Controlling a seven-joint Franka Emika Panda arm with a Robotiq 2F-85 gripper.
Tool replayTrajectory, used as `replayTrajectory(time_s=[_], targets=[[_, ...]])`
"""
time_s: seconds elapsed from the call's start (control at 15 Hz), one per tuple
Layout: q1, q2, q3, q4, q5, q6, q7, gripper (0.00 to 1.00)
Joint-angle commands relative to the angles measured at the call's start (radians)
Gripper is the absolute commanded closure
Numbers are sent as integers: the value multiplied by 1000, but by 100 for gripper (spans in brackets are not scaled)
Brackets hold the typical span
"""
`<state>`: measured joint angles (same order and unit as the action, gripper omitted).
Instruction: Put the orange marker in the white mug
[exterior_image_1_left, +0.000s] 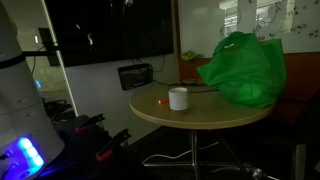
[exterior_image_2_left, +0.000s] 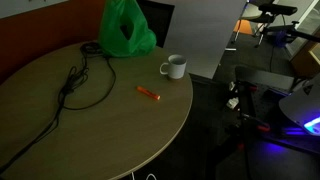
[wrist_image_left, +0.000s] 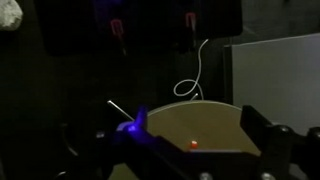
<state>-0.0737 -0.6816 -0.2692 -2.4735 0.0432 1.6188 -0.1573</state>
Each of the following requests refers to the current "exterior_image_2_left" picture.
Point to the orange marker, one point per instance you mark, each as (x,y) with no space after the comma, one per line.
(147,92)

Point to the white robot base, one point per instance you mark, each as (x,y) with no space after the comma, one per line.
(301,106)

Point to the white ceramic mug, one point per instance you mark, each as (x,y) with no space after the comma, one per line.
(176,67)

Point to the green plastic bag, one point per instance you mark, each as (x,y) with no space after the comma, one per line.
(112,36)

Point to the black chair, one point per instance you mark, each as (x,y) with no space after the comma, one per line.
(159,18)

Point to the orange seat chair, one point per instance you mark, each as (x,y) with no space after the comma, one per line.
(244,25)

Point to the black mounting platform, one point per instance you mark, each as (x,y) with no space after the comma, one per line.
(266,100)

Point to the black camera on stand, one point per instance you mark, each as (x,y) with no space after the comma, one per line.
(278,9)

